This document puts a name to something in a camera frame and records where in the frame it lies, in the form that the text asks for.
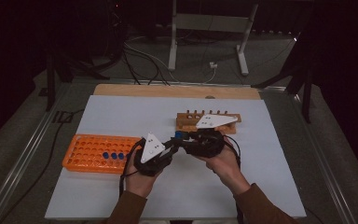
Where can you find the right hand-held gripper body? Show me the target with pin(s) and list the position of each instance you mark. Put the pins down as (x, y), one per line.
(209, 143)

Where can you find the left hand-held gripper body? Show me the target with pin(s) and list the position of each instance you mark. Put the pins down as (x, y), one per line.
(150, 149)

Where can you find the wooden test tube rack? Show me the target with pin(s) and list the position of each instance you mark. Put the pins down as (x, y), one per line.
(186, 119)

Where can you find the orange plastic test tube rack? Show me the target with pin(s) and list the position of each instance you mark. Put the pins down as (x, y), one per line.
(90, 146)

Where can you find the person's right hand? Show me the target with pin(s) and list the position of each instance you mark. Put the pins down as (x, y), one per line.
(227, 168)

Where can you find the person's left hand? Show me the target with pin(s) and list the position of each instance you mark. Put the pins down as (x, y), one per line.
(140, 183)

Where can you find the white table mat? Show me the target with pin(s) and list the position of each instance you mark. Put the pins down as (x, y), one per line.
(174, 193)

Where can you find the black tripod stand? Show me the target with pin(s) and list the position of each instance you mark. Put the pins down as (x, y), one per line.
(307, 93)
(50, 81)

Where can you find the white metal stand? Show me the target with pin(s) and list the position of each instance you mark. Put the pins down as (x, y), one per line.
(211, 22)

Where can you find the metal floor rail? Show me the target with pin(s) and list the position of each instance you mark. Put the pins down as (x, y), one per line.
(320, 149)
(28, 149)

